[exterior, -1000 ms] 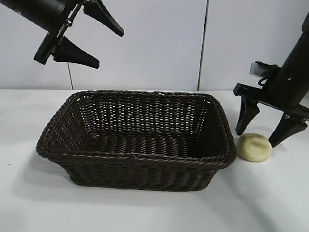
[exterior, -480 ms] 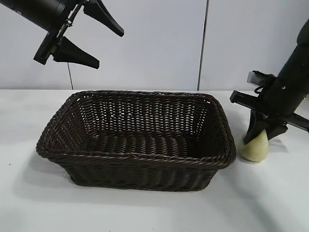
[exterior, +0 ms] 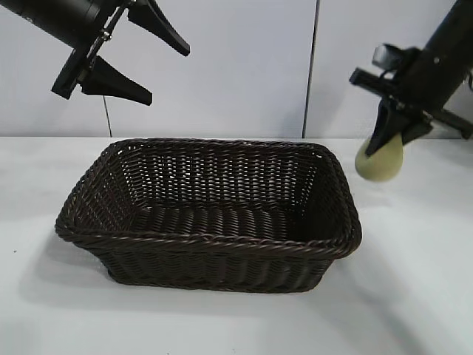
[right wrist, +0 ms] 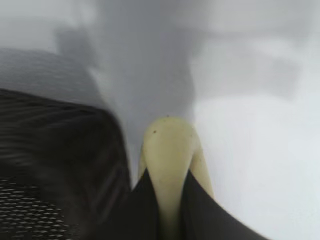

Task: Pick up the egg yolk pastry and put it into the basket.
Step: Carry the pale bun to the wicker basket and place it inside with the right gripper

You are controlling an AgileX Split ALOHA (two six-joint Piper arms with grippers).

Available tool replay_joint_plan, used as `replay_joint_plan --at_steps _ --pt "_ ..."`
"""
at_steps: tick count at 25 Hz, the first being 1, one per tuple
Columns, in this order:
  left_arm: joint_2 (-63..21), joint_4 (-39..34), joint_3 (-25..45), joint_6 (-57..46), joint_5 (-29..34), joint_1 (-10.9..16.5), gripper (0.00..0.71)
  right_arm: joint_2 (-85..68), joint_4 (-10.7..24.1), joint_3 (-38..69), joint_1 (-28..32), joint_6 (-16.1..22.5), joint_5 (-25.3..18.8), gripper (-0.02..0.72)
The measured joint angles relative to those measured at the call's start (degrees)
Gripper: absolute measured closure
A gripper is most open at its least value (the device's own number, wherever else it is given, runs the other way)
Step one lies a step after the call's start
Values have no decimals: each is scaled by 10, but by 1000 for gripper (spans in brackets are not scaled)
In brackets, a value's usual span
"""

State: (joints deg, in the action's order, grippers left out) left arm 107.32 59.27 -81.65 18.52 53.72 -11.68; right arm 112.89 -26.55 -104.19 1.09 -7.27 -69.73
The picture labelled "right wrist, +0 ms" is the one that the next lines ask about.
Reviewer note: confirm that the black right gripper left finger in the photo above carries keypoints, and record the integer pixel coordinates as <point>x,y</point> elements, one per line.
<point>145,212</point>

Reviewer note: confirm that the pale yellow egg yolk pastry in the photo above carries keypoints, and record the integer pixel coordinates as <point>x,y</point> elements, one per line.
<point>167,150</point>

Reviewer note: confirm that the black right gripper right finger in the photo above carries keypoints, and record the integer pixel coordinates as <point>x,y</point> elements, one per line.
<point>205,217</point>

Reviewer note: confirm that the dark brown wicker basket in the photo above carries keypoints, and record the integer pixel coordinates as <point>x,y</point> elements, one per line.
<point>62,155</point>

